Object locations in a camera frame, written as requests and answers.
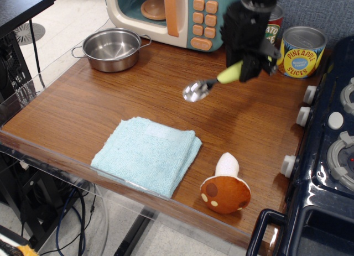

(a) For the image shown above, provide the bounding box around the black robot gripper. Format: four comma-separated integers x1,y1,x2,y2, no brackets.
221,1,281,82

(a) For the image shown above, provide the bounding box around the plush brown mushroom toy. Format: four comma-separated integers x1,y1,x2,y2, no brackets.
200,153,251,214

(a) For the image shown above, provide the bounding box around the light blue folded towel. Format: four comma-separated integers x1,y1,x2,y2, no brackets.
91,117,202,198

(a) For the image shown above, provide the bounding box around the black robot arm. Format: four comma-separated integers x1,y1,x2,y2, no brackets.
221,0,280,82

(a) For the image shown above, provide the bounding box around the pineapple slices can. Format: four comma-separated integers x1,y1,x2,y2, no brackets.
277,26,327,79

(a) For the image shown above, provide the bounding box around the clear acrylic table guard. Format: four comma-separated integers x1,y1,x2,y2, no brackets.
0,18,251,240

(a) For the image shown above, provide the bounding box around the small steel pot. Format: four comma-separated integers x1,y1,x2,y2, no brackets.
79,28,152,73

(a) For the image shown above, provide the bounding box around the yellow handled metal spoon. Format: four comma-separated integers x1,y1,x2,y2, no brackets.
183,61,243,102

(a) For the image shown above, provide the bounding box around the yellow plush object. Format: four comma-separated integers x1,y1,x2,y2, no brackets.
1,240,39,256

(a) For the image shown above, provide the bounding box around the black table leg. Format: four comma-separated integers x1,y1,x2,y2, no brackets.
114,207,158,256

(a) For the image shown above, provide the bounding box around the black cable under table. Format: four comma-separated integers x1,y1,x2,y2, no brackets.
41,184,97,256

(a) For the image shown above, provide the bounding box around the blue cable under table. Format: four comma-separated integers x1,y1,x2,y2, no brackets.
55,188,86,256

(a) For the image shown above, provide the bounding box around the teal toy microwave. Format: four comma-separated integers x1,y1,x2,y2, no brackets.
105,0,239,52

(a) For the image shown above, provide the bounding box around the tomato sauce can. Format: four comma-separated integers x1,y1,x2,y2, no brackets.
265,5,284,45

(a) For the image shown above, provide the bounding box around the black side desk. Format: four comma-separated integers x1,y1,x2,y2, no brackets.
1,0,57,38

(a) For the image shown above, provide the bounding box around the dark blue toy stove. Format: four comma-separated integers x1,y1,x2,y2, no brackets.
247,36,353,255

